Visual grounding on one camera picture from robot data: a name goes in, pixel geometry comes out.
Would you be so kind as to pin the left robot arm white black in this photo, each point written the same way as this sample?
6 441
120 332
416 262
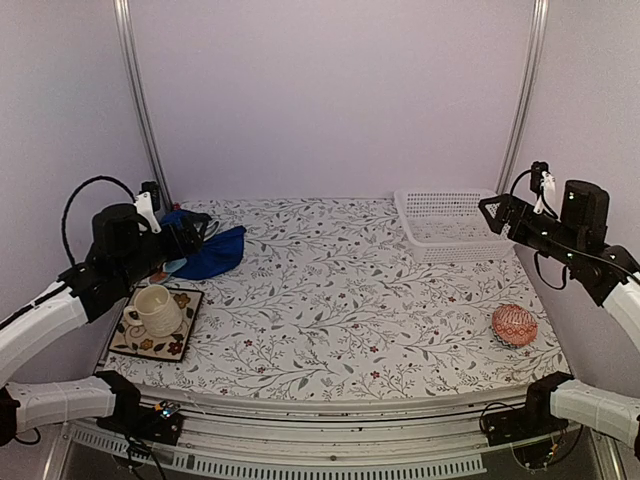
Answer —
128 246

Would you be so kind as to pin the white plastic perforated basket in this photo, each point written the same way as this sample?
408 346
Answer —
447 226

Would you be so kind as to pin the red white patterned bowl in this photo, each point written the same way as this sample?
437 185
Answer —
514 326

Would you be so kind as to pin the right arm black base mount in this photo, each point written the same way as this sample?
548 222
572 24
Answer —
531 420

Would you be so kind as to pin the right aluminium frame post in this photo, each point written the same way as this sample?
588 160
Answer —
535 48

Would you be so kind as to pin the floral patterned tablecloth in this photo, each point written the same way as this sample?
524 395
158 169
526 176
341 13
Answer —
328 304

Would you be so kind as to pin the floral square coaster tile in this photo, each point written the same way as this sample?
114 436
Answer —
136 342

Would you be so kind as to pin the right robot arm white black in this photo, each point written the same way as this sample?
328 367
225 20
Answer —
610 276

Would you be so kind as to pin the aluminium frame post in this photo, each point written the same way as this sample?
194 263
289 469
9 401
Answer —
535 48
125 30

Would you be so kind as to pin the cream ribbed mug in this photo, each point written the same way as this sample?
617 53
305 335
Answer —
155 309

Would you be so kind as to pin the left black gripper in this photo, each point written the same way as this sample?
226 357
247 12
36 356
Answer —
180 249

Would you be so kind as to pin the light blue orange dotted towel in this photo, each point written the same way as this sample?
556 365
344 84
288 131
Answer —
169 268

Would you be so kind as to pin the left aluminium frame post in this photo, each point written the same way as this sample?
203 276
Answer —
125 30

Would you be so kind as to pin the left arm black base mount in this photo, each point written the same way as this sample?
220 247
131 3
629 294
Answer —
159 424

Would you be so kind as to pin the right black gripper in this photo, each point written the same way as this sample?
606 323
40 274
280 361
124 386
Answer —
517 232

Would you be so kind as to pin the dark blue towel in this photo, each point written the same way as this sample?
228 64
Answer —
222 253

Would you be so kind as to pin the front aluminium rail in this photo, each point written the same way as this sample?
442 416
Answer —
425 438

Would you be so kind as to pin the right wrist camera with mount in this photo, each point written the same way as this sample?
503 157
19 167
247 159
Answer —
543 185

